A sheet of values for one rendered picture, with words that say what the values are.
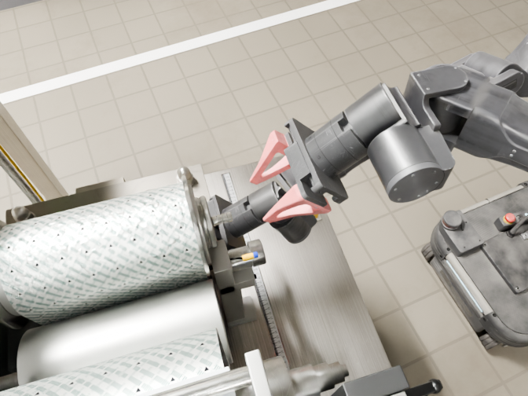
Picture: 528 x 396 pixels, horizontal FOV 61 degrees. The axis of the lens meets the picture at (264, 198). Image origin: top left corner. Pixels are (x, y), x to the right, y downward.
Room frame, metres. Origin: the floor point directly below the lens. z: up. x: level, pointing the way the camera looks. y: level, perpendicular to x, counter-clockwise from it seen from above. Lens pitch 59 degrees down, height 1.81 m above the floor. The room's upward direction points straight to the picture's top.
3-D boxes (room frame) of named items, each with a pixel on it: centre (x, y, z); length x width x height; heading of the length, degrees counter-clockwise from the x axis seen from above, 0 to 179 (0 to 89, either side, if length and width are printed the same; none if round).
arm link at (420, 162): (0.30, -0.17, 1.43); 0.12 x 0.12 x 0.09; 14
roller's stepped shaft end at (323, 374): (0.07, -0.05, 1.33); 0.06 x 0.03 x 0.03; 107
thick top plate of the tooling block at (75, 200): (0.41, 0.30, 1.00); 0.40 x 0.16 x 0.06; 107
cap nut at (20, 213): (0.41, 0.47, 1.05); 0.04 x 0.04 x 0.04
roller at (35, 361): (0.14, 0.18, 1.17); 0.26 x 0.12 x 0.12; 107
